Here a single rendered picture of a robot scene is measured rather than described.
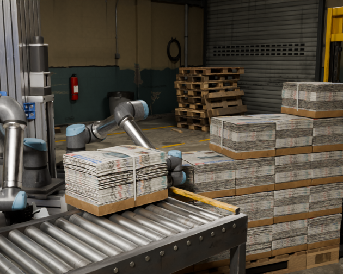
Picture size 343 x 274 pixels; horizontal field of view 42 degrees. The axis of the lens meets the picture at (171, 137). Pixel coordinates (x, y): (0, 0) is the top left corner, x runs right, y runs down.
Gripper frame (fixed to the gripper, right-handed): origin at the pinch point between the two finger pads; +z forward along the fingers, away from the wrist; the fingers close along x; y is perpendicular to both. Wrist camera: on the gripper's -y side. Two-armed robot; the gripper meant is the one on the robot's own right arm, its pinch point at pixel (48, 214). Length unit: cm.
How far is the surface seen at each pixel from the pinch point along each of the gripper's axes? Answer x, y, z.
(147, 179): -27.5, 15.2, 34.6
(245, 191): -9, -14, 131
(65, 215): -13.5, 3.0, 0.8
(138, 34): 649, 126, 573
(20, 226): -13.2, 3.0, -18.7
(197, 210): -46, 2, 47
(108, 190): -26.7, 14.0, 14.0
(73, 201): -7.2, 5.7, 8.8
